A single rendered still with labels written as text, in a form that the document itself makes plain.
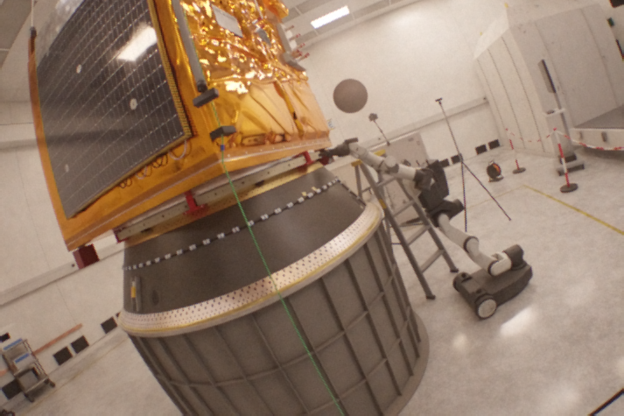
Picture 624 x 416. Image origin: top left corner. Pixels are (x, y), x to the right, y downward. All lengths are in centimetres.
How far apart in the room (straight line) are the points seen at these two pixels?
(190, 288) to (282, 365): 60
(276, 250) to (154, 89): 94
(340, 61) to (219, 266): 864
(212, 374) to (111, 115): 141
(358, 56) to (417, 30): 205
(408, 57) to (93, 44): 869
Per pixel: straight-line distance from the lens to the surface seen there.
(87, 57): 191
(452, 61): 969
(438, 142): 933
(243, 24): 212
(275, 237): 151
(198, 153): 125
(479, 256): 259
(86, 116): 184
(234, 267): 147
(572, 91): 716
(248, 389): 171
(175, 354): 175
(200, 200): 157
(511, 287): 271
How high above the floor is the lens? 164
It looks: 3 degrees down
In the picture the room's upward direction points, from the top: 22 degrees counter-clockwise
